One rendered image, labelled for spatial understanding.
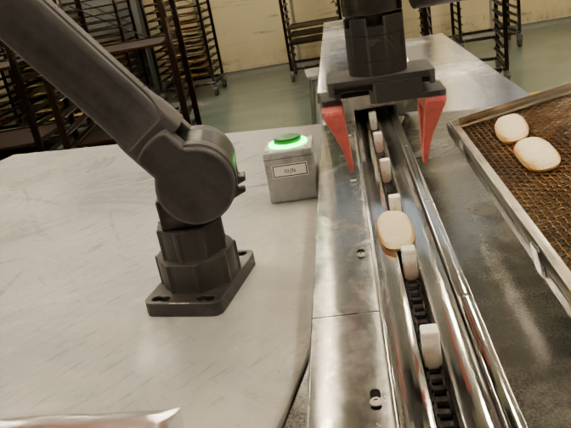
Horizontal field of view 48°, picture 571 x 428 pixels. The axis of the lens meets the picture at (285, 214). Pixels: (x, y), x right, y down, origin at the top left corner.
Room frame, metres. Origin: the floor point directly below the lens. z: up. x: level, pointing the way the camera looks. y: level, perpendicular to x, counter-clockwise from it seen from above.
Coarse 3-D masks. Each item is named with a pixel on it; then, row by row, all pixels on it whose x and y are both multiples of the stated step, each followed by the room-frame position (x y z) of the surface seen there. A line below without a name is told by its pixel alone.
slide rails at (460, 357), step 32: (384, 128) 1.04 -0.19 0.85; (416, 224) 0.63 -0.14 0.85; (384, 256) 0.57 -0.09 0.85; (416, 256) 0.56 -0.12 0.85; (384, 288) 0.51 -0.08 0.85; (448, 288) 0.49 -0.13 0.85; (448, 320) 0.44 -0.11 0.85; (416, 352) 0.40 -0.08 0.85; (448, 352) 0.40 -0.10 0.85; (416, 384) 0.37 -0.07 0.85; (480, 384) 0.35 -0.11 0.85; (416, 416) 0.33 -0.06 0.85; (480, 416) 0.32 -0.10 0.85
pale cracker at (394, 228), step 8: (384, 216) 0.65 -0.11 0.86; (392, 216) 0.64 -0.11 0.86; (400, 216) 0.64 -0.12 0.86; (376, 224) 0.64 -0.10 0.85; (384, 224) 0.63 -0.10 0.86; (392, 224) 0.62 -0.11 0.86; (400, 224) 0.62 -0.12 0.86; (408, 224) 0.62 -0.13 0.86; (384, 232) 0.61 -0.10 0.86; (392, 232) 0.60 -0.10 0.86; (400, 232) 0.60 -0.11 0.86; (408, 232) 0.60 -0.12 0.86; (384, 240) 0.59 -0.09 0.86; (392, 240) 0.59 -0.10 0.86; (400, 240) 0.58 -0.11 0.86; (408, 240) 0.58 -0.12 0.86; (392, 248) 0.58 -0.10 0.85
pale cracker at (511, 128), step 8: (504, 120) 0.77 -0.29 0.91; (512, 120) 0.76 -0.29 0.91; (520, 120) 0.75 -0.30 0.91; (496, 128) 0.76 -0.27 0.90; (504, 128) 0.74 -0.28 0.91; (512, 128) 0.73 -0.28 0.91; (520, 128) 0.72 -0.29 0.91; (528, 128) 0.72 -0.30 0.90; (504, 136) 0.72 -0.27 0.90; (512, 136) 0.71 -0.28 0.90; (520, 136) 0.71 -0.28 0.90
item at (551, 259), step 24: (528, 96) 0.82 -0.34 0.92; (552, 96) 0.82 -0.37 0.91; (480, 120) 0.83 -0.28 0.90; (528, 120) 0.77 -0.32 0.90; (552, 120) 0.74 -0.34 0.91; (480, 144) 0.74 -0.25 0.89; (504, 144) 0.71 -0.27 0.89; (480, 168) 0.65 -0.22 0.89; (504, 168) 0.64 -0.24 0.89; (504, 192) 0.58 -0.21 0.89; (528, 192) 0.57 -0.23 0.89; (528, 216) 0.51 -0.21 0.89; (552, 216) 0.51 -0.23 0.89; (528, 240) 0.48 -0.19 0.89; (552, 264) 0.41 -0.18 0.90
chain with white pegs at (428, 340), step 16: (368, 112) 1.10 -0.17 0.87; (384, 160) 0.81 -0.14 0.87; (384, 176) 0.81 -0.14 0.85; (384, 192) 0.77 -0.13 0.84; (400, 208) 0.67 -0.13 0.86; (400, 256) 0.58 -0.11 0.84; (416, 272) 0.53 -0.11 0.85; (416, 288) 0.52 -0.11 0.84; (416, 304) 0.49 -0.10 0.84; (416, 320) 0.46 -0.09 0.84; (416, 336) 0.45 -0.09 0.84; (432, 336) 0.39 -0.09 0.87; (432, 352) 0.39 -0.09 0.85; (432, 368) 0.40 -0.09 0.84; (432, 384) 0.38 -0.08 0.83; (432, 400) 0.36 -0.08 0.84; (448, 400) 0.36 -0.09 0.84; (448, 416) 0.34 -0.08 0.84
